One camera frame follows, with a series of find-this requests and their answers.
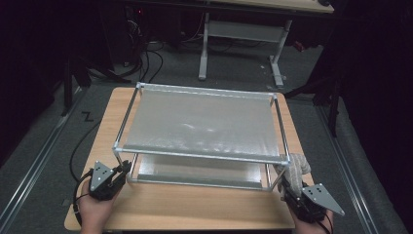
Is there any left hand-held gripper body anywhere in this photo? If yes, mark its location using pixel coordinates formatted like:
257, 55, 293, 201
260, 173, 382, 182
88, 160, 126, 202

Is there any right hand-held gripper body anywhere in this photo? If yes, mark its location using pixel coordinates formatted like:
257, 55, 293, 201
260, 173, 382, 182
286, 183, 346, 224

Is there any beige striped fluffy cloth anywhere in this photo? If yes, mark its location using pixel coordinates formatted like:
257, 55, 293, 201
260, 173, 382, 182
274, 153, 312, 198

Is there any metal two-tier wire shelf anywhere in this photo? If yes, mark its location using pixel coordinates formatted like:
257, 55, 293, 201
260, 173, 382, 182
112, 81, 291, 192

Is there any person's left hand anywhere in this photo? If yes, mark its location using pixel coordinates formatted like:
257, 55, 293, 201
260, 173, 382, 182
79, 181, 121, 225

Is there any black metal stand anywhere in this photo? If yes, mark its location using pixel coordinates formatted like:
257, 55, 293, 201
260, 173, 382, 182
283, 64, 344, 137
60, 55, 131, 117

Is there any desk with white metal legs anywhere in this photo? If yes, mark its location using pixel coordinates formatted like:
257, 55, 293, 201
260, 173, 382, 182
198, 0, 335, 88

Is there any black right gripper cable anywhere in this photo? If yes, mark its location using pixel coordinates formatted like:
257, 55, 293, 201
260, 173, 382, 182
316, 218, 335, 234

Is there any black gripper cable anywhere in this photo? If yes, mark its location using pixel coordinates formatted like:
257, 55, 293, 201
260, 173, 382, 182
71, 169, 95, 225
316, 218, 335, 234

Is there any metal floor rail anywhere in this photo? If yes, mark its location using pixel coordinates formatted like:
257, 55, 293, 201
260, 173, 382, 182
0, 87, 82, 225
315, 105, 379, 234

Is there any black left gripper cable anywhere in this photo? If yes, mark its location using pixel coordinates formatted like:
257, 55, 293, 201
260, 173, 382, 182
71, 169, 95, 225

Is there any black floor cable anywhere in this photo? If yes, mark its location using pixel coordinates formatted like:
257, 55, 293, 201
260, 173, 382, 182
68, 120, 101, 183

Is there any bundle of black cables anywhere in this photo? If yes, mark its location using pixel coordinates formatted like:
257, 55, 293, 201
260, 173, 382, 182
125, 6, 165, 86

